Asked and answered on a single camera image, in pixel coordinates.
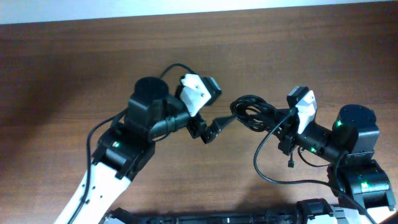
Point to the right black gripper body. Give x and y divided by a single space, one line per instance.
291 134

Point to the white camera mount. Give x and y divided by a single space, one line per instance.
306 111
194 93

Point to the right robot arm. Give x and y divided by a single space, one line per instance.
354 176

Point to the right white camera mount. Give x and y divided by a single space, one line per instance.
306 111

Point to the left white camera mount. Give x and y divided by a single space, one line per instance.
194 93

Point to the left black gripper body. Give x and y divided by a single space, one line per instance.
196 126

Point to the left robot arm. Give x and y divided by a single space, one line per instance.
129 143

